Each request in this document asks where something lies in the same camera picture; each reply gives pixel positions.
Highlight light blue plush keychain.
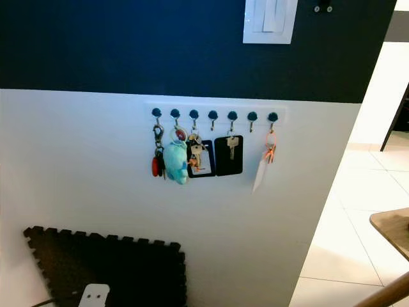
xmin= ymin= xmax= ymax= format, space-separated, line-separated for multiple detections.
xmin=162 ymin=127 xmax=190 ymax=185

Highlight white key hook rack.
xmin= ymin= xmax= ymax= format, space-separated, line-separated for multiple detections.
xmin=146 ymin=102 xmax=288 ymax=126

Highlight round wooden leg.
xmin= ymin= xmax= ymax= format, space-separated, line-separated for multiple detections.
xmin=353 ymin=271 xmax=409 ymax=307

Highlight carabiner keys with red tag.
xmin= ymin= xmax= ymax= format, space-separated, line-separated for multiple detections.
xmin=151 ymin=124 xmax=166 ymax=179

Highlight black card holder with keys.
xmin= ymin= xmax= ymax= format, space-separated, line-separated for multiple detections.
xmin=187 ymin=132 xmax=216 ymax=178

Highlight white light switch plate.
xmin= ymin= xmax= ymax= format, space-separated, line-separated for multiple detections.
xmin=243 ymin=0 xmax=298 ymax=45

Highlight black card holder silver key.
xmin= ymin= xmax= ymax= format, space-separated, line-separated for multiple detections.
xmin=214 ymin=132 xmax=244 ymax=177

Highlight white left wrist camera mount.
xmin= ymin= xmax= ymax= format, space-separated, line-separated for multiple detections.
xmin=78 ymin=284 xmax=111 ymax=307

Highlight orange keys with white tag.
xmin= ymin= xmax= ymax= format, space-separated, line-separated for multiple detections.
xmin=252 ymin=131 xmax=278 ymax=193

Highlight light wooden table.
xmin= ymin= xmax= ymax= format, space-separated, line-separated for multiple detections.
xmin=369 ymin=208 xmax=409 ymax=262

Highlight black foam puzzle mat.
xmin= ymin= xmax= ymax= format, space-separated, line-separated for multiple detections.
xmin=23 ymin=226 xmax=187 ymax=307

